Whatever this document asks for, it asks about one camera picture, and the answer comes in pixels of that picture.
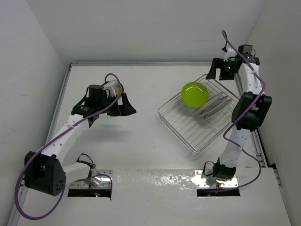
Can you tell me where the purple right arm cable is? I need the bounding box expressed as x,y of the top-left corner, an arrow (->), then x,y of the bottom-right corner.
215,30 -> 266,189

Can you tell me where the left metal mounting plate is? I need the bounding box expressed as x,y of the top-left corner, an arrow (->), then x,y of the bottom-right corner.
69,169 -> 113,190

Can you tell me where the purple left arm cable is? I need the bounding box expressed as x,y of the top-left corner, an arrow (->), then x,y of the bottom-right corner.
14,73 -> 122,220

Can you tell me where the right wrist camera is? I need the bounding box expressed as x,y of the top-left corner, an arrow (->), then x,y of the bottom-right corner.
223,47 -> 237,62

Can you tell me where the back aluminium frame rail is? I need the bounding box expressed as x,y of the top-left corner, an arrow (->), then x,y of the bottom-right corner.
71,61 -> 211,66

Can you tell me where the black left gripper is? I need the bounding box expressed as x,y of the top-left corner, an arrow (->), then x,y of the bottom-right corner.
96,92 -> 135,116

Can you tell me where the aluminium frame rail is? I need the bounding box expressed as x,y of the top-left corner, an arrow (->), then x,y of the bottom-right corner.
7,63 -> 72,226
71,61 -> 211,66
234,70 -> 283,186

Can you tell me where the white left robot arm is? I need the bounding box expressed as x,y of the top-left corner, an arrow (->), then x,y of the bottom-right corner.
24,80 -> 136,196

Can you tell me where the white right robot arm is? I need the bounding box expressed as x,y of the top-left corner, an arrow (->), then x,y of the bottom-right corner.
206,45 -> 272,182

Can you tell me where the white plate with red rim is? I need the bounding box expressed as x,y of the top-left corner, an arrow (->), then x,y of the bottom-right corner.
199,92 -> 232,119

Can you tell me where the wire dish rack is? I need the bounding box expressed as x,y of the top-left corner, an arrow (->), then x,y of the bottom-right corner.
158,75 -> 239,159

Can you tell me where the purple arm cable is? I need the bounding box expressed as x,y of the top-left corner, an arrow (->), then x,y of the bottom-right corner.
14,73 -> 122,220
215,30 -> 266,189

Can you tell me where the lime green plate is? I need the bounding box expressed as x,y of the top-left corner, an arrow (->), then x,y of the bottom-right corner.
181,82 -> 209,108

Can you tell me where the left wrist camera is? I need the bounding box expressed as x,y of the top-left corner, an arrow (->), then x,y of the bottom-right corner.
103,80 -> 119,97

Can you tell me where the mustard yellow plate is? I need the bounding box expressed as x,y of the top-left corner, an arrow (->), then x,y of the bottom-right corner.
102,80 -> 124,100

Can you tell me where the metal mounting plate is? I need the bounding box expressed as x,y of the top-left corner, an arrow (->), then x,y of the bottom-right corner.
195,169 -> 238,189
69,169 -> 113,190

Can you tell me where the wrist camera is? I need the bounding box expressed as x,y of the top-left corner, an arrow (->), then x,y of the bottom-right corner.
103,80 -> 119,97
223,47 -> 237,62

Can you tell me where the left aluminium frame rail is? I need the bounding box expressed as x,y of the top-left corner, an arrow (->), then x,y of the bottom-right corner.
7,63 -> 72,226

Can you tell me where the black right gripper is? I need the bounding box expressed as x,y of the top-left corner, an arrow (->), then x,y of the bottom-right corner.
206,58 -> 237,81

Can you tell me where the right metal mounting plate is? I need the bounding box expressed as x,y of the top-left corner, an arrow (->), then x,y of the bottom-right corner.
195,169 -> 238,189

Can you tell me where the right aluminium frame rail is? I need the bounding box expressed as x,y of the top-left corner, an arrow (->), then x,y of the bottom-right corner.
234,70 -> 283,186

